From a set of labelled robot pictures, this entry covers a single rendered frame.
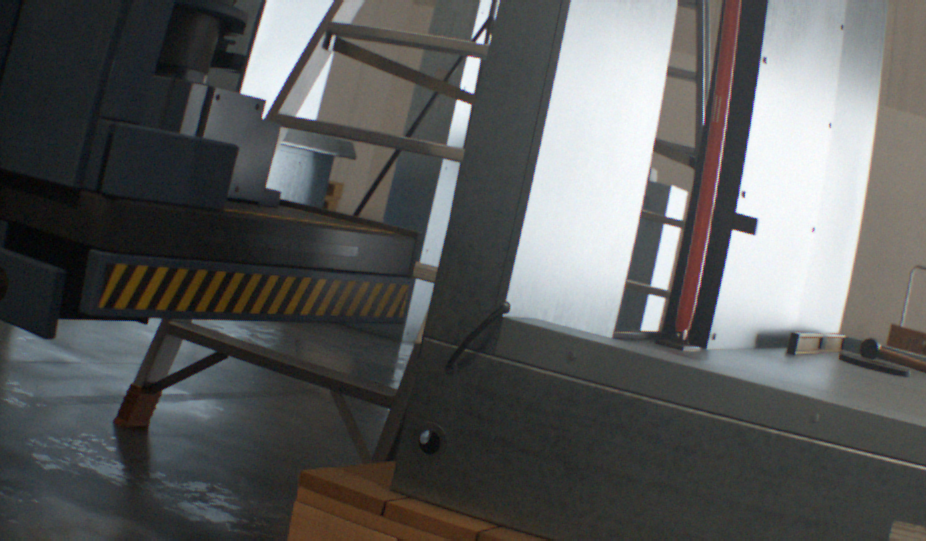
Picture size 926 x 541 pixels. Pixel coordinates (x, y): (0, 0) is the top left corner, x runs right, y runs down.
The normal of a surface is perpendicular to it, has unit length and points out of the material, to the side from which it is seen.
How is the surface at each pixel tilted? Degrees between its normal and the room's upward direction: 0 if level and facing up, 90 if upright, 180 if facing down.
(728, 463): 90
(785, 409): 90
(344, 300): 90
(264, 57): 90
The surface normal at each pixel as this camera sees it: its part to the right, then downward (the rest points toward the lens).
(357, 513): -0.46, -0.05
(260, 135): 0.89, 0.22
